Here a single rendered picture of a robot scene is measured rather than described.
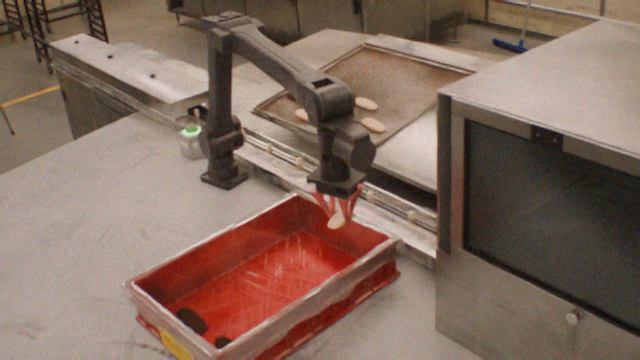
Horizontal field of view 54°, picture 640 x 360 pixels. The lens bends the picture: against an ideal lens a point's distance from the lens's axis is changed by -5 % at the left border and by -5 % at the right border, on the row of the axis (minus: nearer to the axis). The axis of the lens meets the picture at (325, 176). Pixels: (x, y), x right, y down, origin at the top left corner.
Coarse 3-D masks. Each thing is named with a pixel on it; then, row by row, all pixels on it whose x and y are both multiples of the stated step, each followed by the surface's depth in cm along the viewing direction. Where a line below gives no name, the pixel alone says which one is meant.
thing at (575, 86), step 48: (576, 48) 114; (624, 48) 112; (480, 96) 98; (528, 96) 96; (576, 96) 95; (624, 96) 94; (576, 144) 84; (624, 144) 80; (480, 288) 110; (528, 288) 100; (480, 336) 114; (528, 336) 105; (576, 336) 96; (624, 336) 89
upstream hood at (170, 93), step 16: (64, 48) 290; (80, 48) 287; (96, 48) 283; (112, 48) 281; (80, 64) 274; (96, 64) 262; (112, 64) 259; (128, 64) 257; (144, 64) 255; (112, 80) 249; (128, 80) 239; (144, 80) 237; (160, 80) 236; (176, 80) 234; (192, 80) 232; (144, 96) 229; (160, 96) 221; (176, 96) 219; (192, 96) 218; (208, 96) 223; (160, 112) 223; (176, 112) 217
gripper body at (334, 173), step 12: (324, 156) 125; (324, 168) 126; (336, 168) 125; (348, 168) 126; (312, 180) 128; (324, 180) 127; (336, 180) 126; (348, 180) 127; (360, 180) 127; (348, 192) 124
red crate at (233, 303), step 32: (256, 256) 150; (288, 256) 149; (320, 256) 148; (352, 256) 147; (224, 288) 140; (256, 288) 140; (288, 288) 139; (224, 320) 131; (256, 320) 130; (320, 320) 125; (288, 352) 120
